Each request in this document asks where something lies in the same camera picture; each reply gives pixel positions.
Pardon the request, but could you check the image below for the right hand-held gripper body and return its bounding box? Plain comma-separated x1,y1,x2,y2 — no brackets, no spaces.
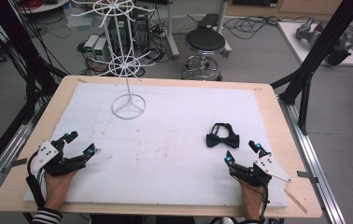
231,153,292,188

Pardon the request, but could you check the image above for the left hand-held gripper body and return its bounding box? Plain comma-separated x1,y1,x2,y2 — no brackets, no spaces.
29,138,88,177

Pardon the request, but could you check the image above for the black bow tie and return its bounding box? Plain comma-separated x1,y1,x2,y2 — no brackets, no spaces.
205,122,240,149

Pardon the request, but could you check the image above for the person's left hand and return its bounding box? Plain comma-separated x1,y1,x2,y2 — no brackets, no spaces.
44,169,78,211

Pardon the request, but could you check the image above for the person's right hand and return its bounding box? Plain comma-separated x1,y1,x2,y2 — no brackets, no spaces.
239,181,264,220

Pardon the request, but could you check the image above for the wooden table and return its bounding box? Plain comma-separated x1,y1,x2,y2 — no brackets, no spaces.
0,75,323,218

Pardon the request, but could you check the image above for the thin wooden stick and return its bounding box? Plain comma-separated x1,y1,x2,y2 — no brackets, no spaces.
283,189,308,215

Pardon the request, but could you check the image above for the person's striped left sleeve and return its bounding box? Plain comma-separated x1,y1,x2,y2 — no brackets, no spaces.
30,206,64,224

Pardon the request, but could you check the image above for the white foam mat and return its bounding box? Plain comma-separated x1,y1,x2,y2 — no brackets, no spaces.
23,82,289,210

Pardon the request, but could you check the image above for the grey power supply unit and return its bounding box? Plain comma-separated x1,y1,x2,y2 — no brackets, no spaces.
83,34,100,54
92,36,109,62

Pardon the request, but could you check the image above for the white floor board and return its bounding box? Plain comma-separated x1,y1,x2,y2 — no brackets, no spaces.
276,21,353,68

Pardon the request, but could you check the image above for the black round stool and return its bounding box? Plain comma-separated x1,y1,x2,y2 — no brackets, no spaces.
180,27,229,82

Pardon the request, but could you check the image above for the black computer tower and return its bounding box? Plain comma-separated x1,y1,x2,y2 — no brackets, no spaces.
107,7,151,55

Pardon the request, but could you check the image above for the white table leg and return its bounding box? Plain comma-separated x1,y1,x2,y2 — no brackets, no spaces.
211,0,233,58
164,0,181,61

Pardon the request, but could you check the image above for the black flat floor box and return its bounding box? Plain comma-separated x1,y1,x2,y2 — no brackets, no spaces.
197,12,219,31

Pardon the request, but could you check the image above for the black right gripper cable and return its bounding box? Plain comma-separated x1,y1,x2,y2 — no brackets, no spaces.
258,183,271,224

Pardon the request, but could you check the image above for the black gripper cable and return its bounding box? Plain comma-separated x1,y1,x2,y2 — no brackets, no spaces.
258,183,271,224
24,148,48,210

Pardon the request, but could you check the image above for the metal clamp bracket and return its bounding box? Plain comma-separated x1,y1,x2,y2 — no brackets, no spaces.
1,157,29,175
296,170,319,185

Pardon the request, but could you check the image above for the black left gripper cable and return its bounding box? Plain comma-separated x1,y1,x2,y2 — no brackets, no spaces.
24,148,48,210

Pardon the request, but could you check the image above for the aluminium rail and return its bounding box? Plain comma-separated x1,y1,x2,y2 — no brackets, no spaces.
277,94,348,224
0,102,47,209

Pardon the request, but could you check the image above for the white wire display rack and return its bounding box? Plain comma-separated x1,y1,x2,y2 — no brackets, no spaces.
70,0,158,120

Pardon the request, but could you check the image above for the black metal frame post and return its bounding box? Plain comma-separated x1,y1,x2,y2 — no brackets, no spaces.
0,0,68,124
270,0,353,136

